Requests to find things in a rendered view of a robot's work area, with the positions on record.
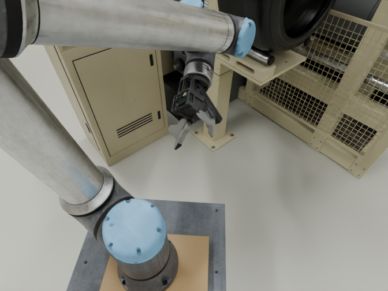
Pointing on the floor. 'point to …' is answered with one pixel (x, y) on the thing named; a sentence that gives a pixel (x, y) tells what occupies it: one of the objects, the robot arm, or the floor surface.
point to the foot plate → (214, 141)
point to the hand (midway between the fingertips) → (194, 145)
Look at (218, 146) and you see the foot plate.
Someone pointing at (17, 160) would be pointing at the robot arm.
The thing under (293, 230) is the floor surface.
